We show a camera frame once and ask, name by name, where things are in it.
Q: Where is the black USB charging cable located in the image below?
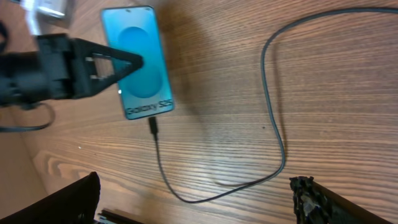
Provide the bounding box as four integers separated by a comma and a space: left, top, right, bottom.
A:
147, 6, 398, 204

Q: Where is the blue Galaxy S25 smartphone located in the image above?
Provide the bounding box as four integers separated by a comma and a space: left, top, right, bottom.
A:
101, 6, 174, 119

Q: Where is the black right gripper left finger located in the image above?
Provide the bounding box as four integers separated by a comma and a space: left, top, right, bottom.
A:
1, 172, 101, 224

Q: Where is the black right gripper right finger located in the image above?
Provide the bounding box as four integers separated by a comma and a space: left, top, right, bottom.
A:
290, 176, 391, 224

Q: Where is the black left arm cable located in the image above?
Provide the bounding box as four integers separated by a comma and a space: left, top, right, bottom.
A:
0, 101, 56, 133

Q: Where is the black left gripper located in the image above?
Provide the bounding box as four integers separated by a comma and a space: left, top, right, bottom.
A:
1, 34, 144, 107

